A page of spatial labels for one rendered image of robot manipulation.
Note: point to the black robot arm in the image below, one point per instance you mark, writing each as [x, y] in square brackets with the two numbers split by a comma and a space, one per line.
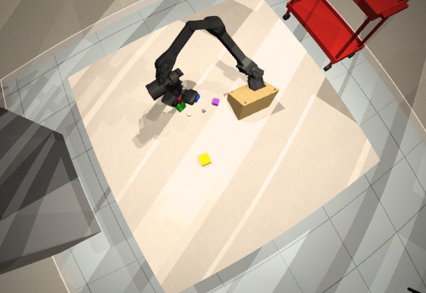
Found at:
[164, 64]

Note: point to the small purple block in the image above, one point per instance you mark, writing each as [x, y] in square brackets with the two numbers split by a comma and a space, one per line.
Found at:
[215, 101]

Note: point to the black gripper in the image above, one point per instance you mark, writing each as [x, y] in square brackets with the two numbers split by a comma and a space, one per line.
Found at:
[187, 96]

